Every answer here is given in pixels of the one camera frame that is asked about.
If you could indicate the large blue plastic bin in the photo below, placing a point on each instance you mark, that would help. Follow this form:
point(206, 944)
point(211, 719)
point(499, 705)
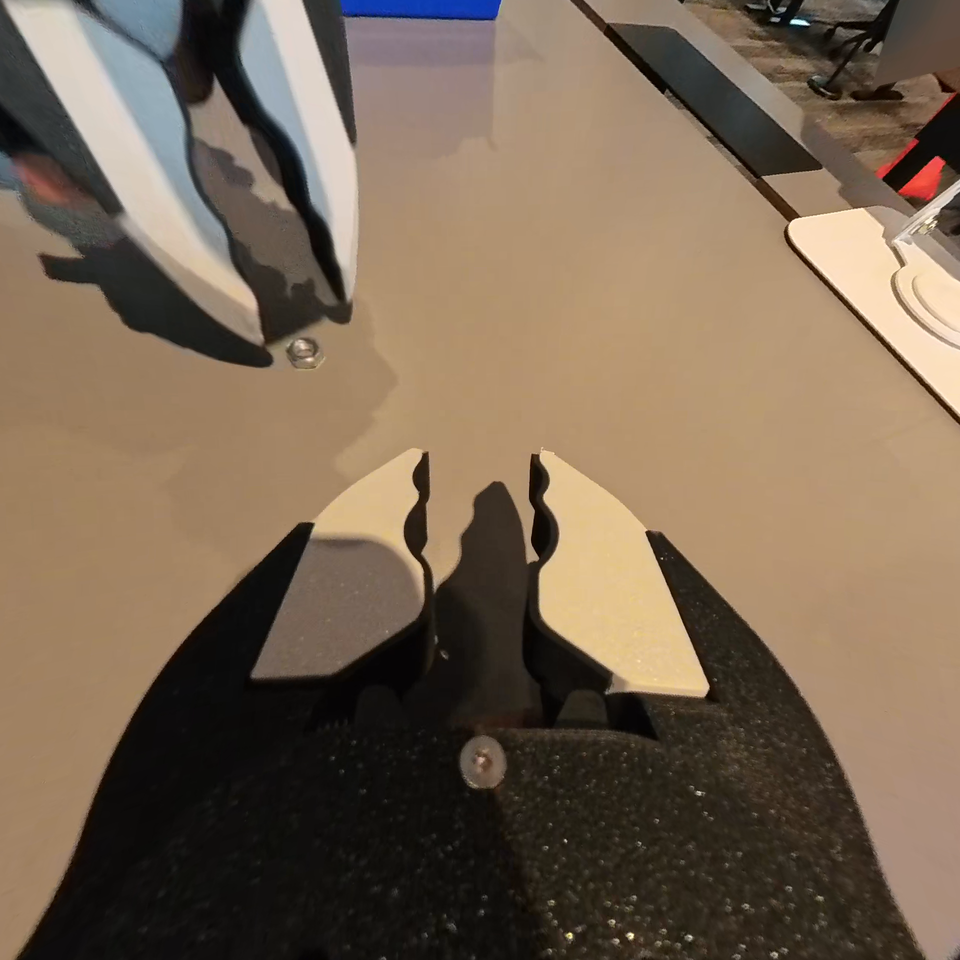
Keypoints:
point(420, 8)

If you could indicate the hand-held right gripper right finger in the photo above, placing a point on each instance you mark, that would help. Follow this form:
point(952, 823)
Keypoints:
point(615, 585)

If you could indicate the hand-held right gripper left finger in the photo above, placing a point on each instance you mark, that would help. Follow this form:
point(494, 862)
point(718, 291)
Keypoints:
point(353, 578)

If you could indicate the white base document stand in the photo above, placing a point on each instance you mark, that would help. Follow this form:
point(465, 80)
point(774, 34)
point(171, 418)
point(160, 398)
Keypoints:
point(885, 278)

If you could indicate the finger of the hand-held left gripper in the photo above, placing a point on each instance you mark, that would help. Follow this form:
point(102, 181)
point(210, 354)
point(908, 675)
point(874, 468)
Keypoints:
point(120, 150)
point(315, 135)

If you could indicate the small orange object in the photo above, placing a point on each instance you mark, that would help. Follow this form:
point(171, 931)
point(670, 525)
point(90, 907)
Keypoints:
point(927, 150)

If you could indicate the metal hex nut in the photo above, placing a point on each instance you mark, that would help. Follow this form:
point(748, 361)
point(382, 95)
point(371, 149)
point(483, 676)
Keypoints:
point(303, 353)

